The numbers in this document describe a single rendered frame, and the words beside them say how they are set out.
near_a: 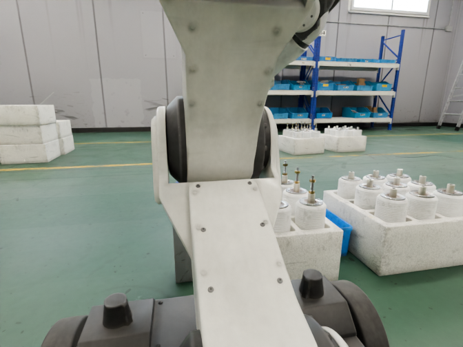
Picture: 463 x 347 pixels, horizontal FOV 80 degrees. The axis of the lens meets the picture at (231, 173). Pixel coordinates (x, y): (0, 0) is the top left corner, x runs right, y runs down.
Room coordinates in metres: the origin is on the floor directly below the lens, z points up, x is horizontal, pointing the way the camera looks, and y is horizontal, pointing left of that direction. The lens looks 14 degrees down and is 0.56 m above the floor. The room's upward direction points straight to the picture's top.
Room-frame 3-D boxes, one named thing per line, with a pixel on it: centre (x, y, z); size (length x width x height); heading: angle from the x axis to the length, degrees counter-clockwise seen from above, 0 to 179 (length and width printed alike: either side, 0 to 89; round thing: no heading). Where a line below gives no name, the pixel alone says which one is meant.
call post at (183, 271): (0.82, 0.15, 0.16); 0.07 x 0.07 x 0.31; 11
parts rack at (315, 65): (5.86, -1.54, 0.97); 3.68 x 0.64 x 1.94; 101
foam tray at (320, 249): (0.94, -0.12, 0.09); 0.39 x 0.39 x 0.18; 11
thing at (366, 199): (1.02, -0.53, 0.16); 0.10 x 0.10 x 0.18
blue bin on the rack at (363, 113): (6.03, -2.64, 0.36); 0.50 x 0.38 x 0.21; 11
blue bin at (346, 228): (1.07, -0.37, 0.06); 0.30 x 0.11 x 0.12; 12
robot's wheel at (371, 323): (0.48, -0.24, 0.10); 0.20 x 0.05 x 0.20; 11
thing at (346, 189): (1.13, -0.51, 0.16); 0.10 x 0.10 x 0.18
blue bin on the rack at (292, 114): (5.79, -1.29, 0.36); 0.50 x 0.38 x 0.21; 13
